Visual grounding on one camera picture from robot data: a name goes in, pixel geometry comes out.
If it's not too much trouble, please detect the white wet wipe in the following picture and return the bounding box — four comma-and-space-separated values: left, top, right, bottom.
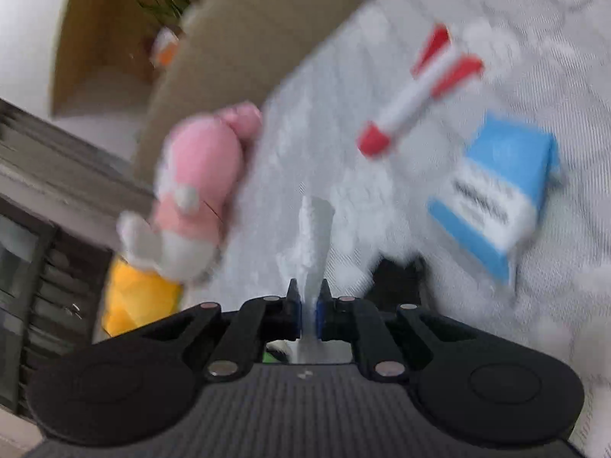
276, 197, 352, 364

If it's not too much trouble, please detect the blue wet wipes pack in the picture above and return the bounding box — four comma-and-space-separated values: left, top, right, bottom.
428, 112, 563, 287

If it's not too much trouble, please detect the pink white plush toy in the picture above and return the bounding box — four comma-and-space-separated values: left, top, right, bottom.
117, 102, 262, 282

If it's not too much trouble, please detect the yellow plush toy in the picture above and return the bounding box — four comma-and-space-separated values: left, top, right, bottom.
102, 256, 183, 337

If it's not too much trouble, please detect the red white toy rocket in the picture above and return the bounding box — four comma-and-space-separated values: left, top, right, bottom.
357, 24, 485, 158

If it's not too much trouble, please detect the beige headboard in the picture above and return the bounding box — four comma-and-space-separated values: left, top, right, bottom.
134, 0, 367, 183

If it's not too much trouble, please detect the potted green plant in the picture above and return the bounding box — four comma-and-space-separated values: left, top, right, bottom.
137, 0, 192, 69

